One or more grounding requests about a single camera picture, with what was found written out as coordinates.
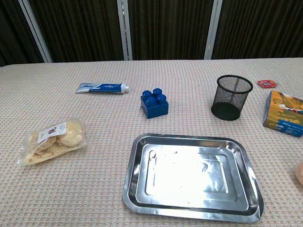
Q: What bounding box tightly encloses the packaged food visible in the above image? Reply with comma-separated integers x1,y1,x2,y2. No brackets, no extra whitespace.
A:
18,117,87,166

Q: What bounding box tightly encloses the beige woven tablecloth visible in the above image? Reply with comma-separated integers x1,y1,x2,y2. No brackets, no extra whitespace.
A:
0,56,303,227

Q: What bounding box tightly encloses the small red snack packet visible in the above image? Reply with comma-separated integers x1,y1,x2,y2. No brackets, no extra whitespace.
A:
257,79,277,89

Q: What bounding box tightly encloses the yellow blue cardboard box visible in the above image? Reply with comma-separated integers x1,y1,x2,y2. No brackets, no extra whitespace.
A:
262,90,303,138

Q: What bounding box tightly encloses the dark pleated curtain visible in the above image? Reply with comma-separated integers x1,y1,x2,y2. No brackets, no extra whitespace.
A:
0,0,303,68

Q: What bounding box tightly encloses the blue white toothpaste tube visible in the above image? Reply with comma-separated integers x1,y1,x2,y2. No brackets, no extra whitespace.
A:
75,81,130,95

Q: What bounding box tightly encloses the black mesh pen cup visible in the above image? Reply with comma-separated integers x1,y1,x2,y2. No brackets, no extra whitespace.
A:
211,75,254,122

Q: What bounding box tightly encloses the brown egg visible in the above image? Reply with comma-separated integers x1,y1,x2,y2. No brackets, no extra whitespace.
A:
295,161,303,184

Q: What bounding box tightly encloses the grey metal frame post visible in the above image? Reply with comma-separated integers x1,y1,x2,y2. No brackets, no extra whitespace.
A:
117,0,133,61
203,0,223,60
18,0,53,63

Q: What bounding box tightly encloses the blue plastic building block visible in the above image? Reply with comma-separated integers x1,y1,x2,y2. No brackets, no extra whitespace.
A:
140,87,170,120

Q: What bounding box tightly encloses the silver metal tray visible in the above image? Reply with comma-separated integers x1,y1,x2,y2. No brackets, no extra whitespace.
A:
122,133,265,224

